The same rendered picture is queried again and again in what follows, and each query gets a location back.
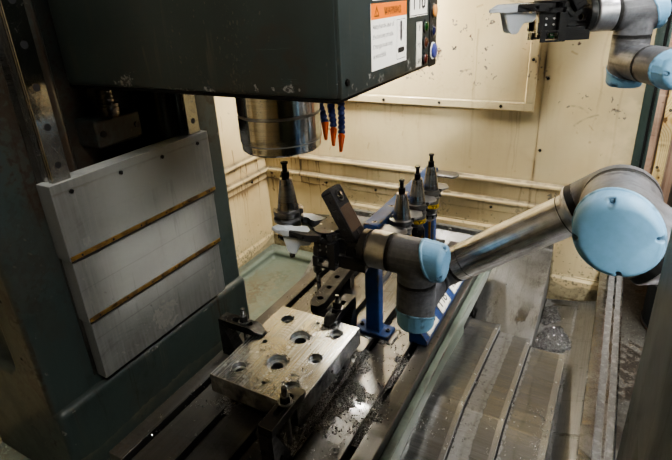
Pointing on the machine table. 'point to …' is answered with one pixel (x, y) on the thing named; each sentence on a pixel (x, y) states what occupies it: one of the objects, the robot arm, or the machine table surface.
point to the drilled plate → (225, 379)
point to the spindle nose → (278, 127)
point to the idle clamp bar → (331, 290)
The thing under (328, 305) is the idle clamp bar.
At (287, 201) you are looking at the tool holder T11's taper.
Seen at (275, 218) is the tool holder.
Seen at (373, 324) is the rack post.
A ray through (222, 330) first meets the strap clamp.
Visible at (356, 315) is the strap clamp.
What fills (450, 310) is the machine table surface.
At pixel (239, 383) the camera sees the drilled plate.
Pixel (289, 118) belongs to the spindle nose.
